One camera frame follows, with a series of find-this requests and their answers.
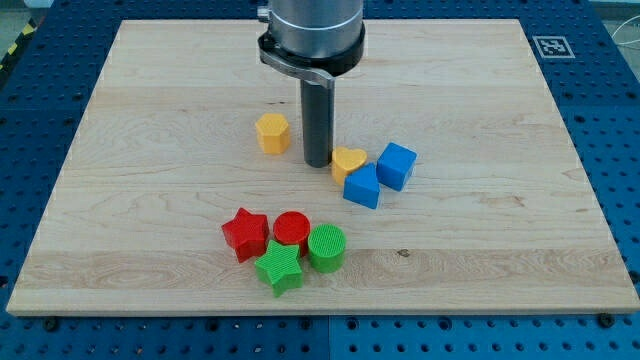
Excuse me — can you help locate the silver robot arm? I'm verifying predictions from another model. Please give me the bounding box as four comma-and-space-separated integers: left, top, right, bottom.
257, 0, 366, 91

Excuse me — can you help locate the yellow heart block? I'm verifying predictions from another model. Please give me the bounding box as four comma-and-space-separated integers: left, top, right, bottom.
331, 146, 368, 186

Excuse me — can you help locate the yellow hexagon block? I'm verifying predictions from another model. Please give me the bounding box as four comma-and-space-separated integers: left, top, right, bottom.
255, 113, 290, 154

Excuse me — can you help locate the blue triangle block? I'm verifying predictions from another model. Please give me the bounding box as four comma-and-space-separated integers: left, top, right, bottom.
343, 163, 381, 209

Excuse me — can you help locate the red cylinder block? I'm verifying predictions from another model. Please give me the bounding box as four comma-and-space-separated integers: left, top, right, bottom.
273, 211, 311, 257

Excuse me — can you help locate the green cylinder block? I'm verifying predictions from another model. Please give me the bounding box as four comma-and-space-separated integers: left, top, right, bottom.
308, 224, 346, 273

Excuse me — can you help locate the blue cube block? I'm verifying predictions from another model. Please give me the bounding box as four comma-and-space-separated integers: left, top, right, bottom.
376, 142, 417, 191

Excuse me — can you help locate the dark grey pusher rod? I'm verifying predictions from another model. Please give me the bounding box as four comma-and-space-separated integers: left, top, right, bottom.
300, 80, 334, 168

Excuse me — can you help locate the red star block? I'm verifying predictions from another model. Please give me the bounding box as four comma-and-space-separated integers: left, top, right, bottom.
221, 208, 270, 263

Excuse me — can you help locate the green star block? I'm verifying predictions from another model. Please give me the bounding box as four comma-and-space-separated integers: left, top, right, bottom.
254, 240, 304, 298

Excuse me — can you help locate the light wooden board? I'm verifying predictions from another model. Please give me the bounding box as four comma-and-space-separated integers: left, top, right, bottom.
7, 19, 639, 317

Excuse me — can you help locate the white fiducial marker tag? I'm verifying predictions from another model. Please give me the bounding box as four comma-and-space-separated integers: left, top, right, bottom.
532, 35, 575, 59

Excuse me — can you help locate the white cable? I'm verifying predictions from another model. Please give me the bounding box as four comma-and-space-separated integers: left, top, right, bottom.
610, 14, 640, 48

